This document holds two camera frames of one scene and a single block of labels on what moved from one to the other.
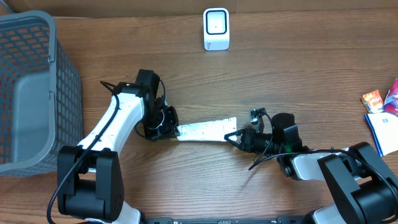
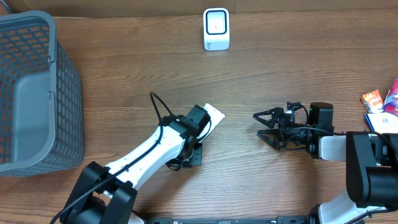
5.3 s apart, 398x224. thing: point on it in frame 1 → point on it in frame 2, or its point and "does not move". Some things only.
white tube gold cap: [214, 130] → [216, 116]
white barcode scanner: [216, 28] does not move
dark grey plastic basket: [41, 108] does not move
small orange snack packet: [372, 102] does not move
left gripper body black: [161, 124] → [188, 158]
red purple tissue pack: [390, 105] does not move
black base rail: [226, 220] does not move
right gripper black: [245, 138] → [282, 117]
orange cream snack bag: [384, 127] does not move
